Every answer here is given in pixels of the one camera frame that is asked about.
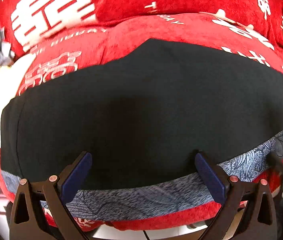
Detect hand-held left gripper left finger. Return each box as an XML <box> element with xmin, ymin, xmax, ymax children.
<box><xmin>9</xmin><ymin>151</ymin><xmax>93</xmax><ymax>240</ymax></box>

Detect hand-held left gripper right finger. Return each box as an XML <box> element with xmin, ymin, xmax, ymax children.
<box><xmin>194</xmin><ymin>150</ymin><xmax>278</xmax><ymax>240</ymax></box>

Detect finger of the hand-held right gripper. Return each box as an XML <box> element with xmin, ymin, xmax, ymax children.
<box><xmin>268</xmin><ymin>152</ymin><xmax>283</xmax><ymax>178</ymax></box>

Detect black pants with grey lining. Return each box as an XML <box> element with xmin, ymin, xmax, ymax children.
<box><xmin>0</xmin><ymin>39</ymin><xmax>283</xmax><ymax>222</ymax></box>

